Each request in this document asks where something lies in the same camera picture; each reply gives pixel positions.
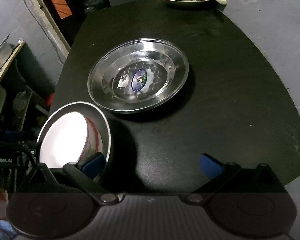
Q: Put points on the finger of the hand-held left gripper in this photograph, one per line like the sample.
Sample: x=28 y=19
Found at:
x=15 y=135

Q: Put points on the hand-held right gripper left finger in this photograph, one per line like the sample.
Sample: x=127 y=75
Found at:
x=93 y=166

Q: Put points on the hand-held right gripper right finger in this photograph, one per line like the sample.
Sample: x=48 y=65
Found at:
x=210 y=166

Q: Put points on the stainless steel bowl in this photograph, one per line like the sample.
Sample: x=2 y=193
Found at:
x=106 y=135

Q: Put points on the white ceramic bowl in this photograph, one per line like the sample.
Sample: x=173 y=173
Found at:
x=62 y=140

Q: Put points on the large stainless steel plate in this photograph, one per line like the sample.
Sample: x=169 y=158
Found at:
x=140 y=77

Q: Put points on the metal pot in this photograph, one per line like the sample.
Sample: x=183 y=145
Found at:
x=0 y=55

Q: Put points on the orange stool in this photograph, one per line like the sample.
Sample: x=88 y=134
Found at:
x=62 y=7

